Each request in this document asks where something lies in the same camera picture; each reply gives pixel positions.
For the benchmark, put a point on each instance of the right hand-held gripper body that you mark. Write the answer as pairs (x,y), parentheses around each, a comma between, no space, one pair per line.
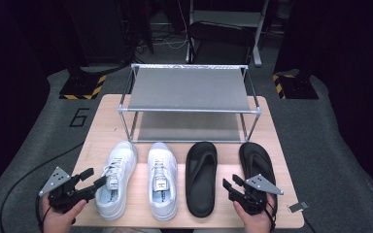
(252,200)

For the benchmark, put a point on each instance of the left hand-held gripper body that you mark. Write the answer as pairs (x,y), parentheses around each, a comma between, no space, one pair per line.
(65,193)

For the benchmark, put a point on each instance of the black slipper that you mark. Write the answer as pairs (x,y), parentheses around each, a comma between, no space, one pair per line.
(255,158)
(201,191)

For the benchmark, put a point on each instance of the white sneaker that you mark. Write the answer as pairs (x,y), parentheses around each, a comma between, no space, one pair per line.
(120,155)
(162,158)

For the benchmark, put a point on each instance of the metal shoe rack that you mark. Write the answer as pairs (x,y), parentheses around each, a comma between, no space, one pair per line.
(187,89)

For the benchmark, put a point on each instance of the person's right hand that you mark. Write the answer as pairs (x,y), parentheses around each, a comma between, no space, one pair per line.
(257,223)

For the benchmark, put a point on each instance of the person's left hand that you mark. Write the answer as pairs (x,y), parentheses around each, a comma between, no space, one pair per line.
(58,221)

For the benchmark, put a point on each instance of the grey tape strip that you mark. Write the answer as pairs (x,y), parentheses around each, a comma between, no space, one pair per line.
(298,206)

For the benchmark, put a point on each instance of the black yellow striped stand base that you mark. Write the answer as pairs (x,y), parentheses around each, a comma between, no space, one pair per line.
(81,88)
(296,87)

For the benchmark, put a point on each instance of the black chair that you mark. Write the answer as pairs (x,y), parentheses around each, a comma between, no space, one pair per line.
(220,34)

